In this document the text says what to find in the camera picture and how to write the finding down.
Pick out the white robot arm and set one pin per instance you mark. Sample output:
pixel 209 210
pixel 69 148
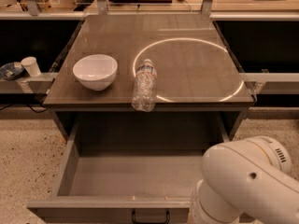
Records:
pixel 250 176

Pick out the black top drawer handle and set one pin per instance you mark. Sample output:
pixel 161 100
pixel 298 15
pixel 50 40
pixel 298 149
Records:
pixel 146 217

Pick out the grey drawer cabinet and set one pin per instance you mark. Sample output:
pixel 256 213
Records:
pixel 183 57

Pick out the grey top drawer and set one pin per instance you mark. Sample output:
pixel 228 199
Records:
pixel 117 162

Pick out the dark blue plate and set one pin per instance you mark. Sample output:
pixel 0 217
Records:
pixel 11 71

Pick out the white paper cup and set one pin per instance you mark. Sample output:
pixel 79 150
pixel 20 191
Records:
pixel 31 66

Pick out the white ceramic bowl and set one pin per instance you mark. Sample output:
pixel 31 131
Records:
pixel 96 72

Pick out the clear plastic water bottle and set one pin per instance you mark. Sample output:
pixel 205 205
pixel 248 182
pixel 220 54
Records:
pixel 144 91

